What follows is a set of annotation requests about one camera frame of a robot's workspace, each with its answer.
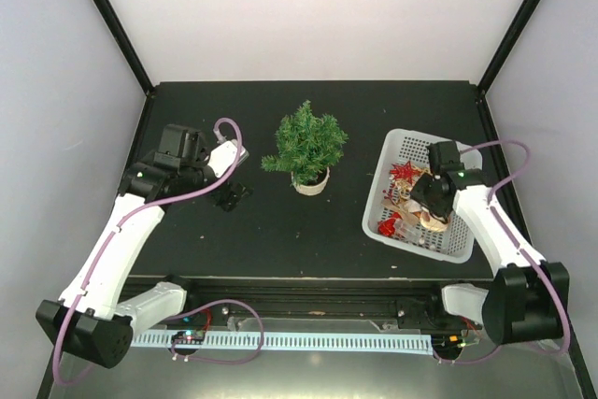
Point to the circuit board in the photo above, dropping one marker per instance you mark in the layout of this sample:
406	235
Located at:
188	337
454	341

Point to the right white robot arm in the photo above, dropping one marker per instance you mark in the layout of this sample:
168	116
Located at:
527	299

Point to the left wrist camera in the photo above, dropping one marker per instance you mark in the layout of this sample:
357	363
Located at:
222	157

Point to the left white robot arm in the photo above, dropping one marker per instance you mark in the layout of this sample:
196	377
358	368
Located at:
89	320

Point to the white perforated plastic basket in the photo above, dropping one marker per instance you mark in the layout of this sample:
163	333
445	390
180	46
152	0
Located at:
454	245

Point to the white slotted cable duct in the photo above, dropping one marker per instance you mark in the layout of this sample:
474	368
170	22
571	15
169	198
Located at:
288	341

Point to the white tree pot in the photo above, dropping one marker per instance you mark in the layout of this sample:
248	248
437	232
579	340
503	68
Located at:
312	188

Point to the right circuit board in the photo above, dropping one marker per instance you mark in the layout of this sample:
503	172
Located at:
454	341

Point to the red star ornament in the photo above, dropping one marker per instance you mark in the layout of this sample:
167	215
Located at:
406	172

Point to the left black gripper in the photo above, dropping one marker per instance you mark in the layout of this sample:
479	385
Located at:
234	196

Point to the left circuit board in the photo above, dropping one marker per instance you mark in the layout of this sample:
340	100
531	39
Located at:
188	337

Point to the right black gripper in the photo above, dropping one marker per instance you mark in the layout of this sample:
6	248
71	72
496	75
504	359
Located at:
416	192

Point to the small green christmas tree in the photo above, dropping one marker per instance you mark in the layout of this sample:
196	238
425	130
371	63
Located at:
307	144

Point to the red gift box ornament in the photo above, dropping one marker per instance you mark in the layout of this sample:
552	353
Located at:
390	226

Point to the wooden snowman ornament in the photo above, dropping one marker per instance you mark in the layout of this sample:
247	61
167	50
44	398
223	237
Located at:
425	219

